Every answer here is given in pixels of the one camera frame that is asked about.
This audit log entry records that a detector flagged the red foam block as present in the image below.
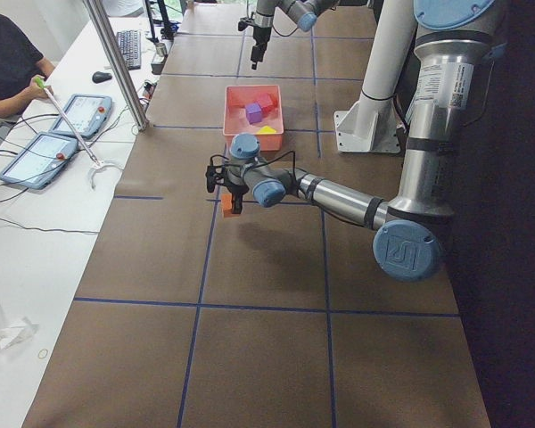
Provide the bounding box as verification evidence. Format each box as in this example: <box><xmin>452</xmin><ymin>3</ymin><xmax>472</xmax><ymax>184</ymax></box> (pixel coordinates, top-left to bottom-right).
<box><xmin>255</xmin><ymin>93</ymin><xmax>278</xmax><ymax>116</ymax></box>

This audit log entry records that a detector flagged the yellow foam block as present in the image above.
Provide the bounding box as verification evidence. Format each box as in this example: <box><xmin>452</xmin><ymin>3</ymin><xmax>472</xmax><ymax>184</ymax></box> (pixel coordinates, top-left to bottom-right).
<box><xmin>257</xmin><ymin>126</ymin><xmax>278</xmax><ymax>135</ymax></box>

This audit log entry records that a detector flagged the purple foam block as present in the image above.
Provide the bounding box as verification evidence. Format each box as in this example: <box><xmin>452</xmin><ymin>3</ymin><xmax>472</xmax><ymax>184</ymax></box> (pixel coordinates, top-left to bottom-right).
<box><xmin>244</xmin><ymin>103</ymin><xmax>263</xmax><ymax>124</ymax></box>

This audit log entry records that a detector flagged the black computer mouse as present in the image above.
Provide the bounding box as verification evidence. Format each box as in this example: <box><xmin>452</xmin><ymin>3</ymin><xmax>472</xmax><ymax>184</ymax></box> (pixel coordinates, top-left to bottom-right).
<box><xmin>91</xmin><ymin>71</ymin><xmax>112</xmax><ymax>84</ymax></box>

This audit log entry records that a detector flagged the person in black shirt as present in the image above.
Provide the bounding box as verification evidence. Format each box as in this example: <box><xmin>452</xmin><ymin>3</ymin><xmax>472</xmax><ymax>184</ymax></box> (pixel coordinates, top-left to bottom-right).
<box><xmin>0</xmin><ymin>14</ymin><xmax>55</xmax><ymax>119</ymax></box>

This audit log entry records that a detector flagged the aluminium frame post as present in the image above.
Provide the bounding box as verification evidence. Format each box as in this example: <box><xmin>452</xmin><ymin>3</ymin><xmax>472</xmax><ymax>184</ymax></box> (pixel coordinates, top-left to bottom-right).
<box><xmin>83</xmin><ymin>0</ymin><xmax>149</xmax><ymax>131</ymax></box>

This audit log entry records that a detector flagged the white reacher grabber tool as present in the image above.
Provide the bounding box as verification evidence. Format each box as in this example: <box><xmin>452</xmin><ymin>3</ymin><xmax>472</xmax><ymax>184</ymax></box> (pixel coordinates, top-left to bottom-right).
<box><xmin>33</xmin><ymin>76</ymin><xmax>122</xmax><ymax>189</ymax></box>

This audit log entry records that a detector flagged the far teach pendant tablet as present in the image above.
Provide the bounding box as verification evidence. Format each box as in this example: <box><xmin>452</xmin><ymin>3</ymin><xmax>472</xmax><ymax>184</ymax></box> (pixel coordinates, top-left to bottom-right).
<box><xmin>63</xmin><ymin>94</ymin><xmax>113</xmax><ymax>140</ymax></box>

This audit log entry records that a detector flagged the pink plastic bin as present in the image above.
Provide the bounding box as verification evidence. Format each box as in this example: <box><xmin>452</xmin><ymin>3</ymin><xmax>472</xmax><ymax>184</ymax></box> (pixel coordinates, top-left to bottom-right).
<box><xmin>223</xmin><ymin>85</ymin><xmax>284</xmax><ymax>152</ymax></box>

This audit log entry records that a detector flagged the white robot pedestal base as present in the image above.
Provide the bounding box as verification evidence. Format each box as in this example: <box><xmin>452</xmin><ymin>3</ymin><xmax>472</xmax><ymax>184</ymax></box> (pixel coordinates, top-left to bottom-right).
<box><xmin>334</xmin><ymin>0</ymin><xmax>416</xmax><ymax>153</ymax></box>

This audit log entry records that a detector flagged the crumpled white paper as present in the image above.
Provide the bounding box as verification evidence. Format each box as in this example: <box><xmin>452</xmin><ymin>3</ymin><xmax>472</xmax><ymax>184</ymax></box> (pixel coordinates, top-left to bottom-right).
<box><xmin>0</xmin><ymin>302</ymin><xmax>39</xmax><ymax>354</ymax></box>

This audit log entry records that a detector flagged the orange foam block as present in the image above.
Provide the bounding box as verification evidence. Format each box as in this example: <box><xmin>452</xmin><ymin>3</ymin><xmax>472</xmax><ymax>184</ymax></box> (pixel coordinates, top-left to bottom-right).
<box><xmin>220</xmin><ymin>193</ymin><xmax>235</xmax><ymax>218</ymax></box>

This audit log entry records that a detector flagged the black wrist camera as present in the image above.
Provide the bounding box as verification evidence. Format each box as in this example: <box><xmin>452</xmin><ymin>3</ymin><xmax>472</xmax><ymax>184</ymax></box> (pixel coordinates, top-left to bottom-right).
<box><xmin>205</xmin><ymin>165</ymin><xmax>225</xmax><ymax>193</ymax></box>

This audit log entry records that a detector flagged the near teach pendant tablet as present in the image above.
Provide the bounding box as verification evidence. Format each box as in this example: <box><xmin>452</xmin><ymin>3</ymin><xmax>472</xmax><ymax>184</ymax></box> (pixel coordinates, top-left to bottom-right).
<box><xmin>0</xmin><ymin>132</ymin><xmax>78</xmax><ymax>190</ymax></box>

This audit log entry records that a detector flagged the white side table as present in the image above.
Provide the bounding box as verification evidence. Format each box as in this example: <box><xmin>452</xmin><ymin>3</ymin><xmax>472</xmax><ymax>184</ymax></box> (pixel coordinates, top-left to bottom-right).
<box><xmin>0</xmin><ymin>15</ymin><xmax>193</xmax><ymax>428</ymax></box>

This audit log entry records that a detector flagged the black keyboard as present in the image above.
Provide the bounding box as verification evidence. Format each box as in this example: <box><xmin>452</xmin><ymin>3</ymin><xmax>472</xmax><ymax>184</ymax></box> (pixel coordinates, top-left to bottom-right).
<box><xmin>115</xmin><ymin>29</ymin><xmax>142</xmax><ymax>70</ymax></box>

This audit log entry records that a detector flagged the teach pendant tablet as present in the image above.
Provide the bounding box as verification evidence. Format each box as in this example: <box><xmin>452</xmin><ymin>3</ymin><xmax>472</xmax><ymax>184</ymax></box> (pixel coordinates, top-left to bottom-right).
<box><xmin>63</xmin><ymin>94</ymin><xmax>113</xmax><ymax>140</ymax></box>
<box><xmin>0</xmin><ymin>132</ymin><xmax>78</xmax><ymax>190</ymax></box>

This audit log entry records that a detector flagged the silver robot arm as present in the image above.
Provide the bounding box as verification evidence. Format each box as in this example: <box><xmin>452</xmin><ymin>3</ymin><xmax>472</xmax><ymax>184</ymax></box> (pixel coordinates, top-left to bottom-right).
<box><xmin>206</xmin><ymin>1</ymin><xmax>508</xmax><ymax>282</ymax></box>
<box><xmin>238</xmin><ymin>0</ymin><xmax>339</xmax><ymax>70</ymax></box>

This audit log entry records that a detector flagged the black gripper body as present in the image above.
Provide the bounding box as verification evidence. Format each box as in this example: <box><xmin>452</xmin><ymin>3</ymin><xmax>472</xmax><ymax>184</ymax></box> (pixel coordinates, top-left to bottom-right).
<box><xmin>224</xmin><ymin>171</ymin><xmax>249</xmax><ymax>198</ymax></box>
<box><xmin>251</xmin><ymin>27</ymin><xmax>271</xmax><ymax>62</ymax></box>

